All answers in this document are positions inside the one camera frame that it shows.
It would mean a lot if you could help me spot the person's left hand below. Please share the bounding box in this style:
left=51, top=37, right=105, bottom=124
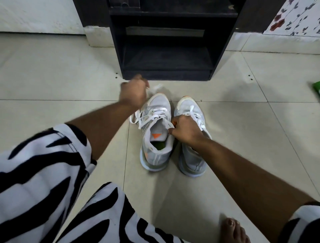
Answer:
left=119, top=74, right=150, bottom=110

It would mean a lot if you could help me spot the person's right hand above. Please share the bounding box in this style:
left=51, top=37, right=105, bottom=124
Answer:
left=169, top=115, right=205, bottom=148

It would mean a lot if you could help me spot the grey sneaker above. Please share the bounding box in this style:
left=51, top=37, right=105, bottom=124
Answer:
left=174, top=96, right=212, bottom=178
left=139, top=93, right=175, bottom=173

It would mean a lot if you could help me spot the person's right forearm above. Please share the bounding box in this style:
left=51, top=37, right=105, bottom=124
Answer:
left=194, top=138, right=314, bottom=242

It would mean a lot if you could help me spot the person's left forearm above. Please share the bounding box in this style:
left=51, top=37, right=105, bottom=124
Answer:
left=65, top=100, right=137, bottom=161

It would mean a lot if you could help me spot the person's right foot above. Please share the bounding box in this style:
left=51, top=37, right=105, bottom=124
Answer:
left=220, top=218, right=250, bottom=243

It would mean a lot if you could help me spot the black open shelf box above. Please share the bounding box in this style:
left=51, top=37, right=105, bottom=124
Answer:
left=107, top=0, right=239, bottom=81

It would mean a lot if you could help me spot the clear plastic box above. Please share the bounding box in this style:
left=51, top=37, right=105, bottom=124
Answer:
left=109, top=0, right=141, bottom=8

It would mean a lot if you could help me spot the dark brown wooden cabinet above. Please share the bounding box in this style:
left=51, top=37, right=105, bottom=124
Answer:
left=72, top=0, right=287, bottom=34

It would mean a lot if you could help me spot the zebra striped garment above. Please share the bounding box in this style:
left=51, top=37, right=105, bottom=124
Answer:
left=0, top=123, right=320, bottom=243

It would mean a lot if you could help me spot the white floral patterned sheet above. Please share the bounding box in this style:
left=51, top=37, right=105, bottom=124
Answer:
left=263, top=0, right=320, bottom=37

